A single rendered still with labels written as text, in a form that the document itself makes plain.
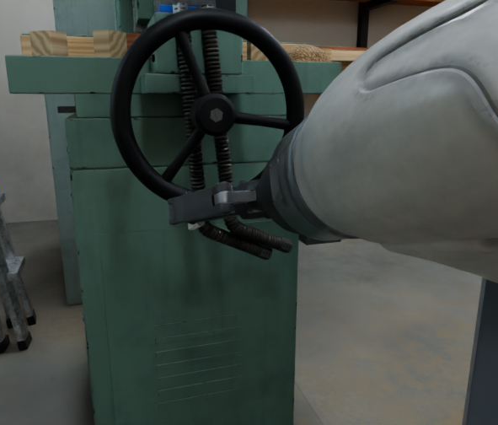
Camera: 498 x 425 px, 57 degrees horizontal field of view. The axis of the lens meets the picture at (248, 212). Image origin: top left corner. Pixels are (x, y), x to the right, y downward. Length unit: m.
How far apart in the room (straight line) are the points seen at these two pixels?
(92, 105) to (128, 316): 0.40
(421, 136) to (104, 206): 0.74
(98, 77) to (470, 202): 0.73
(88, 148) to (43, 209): 2.58
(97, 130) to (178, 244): 0.26
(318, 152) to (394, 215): 0.05
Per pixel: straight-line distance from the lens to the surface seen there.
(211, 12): 0.68
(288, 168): 0.28
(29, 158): 3.37
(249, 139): 0.89
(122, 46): 0.87
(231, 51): 0.78
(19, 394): 1.56
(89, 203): 0.87
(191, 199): 0.42
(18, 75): 0.86
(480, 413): 0.89
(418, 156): 0.18
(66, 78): 0.85
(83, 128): 0.85
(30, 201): 3.42
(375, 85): 0.20
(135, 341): 0.97
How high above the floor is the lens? 0.84
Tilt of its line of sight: 14 degrees down
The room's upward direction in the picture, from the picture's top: straight up
